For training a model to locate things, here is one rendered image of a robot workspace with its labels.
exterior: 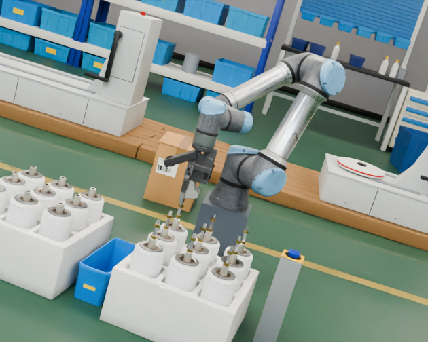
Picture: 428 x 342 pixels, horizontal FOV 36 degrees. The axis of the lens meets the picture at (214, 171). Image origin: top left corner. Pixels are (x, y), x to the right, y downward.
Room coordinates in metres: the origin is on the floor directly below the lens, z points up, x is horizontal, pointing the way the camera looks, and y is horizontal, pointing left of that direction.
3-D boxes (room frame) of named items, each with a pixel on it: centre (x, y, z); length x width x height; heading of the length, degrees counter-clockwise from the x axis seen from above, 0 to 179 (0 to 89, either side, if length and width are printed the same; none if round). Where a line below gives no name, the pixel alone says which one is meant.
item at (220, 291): (1.83, -0.11, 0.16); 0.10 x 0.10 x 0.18
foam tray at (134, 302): (1.97, -0.02, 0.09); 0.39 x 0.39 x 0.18; 79
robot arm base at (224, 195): (2.39, -0.09, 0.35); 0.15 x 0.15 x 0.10
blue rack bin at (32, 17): (6.87, 2.32, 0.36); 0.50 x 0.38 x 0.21; 177
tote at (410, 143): (6.23, -1.83, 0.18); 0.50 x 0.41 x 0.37; 1
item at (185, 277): (1.85, 0.00, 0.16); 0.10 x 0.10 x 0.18
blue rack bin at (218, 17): (6.75, 0.53, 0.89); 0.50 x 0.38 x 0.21; 174
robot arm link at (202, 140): (2.11, 0.06, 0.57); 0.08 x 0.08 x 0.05
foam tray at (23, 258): (2.07, 0.52, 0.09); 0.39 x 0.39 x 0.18; 79
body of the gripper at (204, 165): (2.10, 0.05, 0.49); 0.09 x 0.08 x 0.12; 87
